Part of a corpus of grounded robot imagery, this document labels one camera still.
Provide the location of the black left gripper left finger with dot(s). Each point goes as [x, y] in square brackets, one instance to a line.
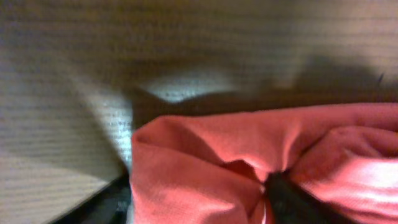
[108, 206]

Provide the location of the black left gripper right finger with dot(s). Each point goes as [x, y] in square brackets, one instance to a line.
[292, 205]

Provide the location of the red printed t-shirt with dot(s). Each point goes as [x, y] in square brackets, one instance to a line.
[213, 169]

